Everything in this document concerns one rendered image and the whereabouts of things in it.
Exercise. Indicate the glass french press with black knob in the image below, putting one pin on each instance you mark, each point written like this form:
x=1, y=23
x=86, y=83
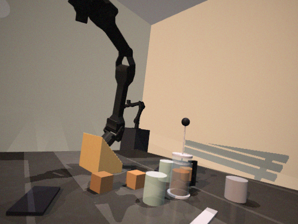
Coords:
x=180, y=172

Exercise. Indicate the white flat bar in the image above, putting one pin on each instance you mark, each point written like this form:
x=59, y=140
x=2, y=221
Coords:
x=205, y=217

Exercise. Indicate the white cylinder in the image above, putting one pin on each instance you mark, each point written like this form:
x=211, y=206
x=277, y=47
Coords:
x=236, y=189

